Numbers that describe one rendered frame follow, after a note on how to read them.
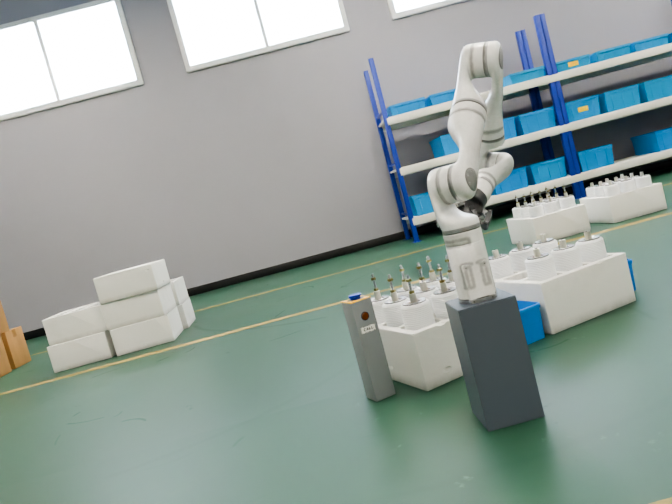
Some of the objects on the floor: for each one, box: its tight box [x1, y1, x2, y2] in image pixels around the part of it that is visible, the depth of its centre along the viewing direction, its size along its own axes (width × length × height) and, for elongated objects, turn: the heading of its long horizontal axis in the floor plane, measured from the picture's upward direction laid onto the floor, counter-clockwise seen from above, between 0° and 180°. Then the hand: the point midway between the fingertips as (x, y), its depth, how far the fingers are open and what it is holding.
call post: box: [342, 297, 396, 402], centre depth 183 cm, size 7×7×31 cm
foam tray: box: [580, 183, 667, 223], centre depth 420 cm, size 39×39×18 cm
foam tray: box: [494, 253, 636, 335], centre depth 224 cm, size 39×39×18 cm
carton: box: [1, 326, 31, 369], centre depth 480 cm, size 30×24×30 cm
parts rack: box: [363, 0, 672, 243], centre depth 649 cm, size 64×368×194 cm, turn 165°
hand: (455, 228), depth 159 cm, fingers open, 9 cm apart
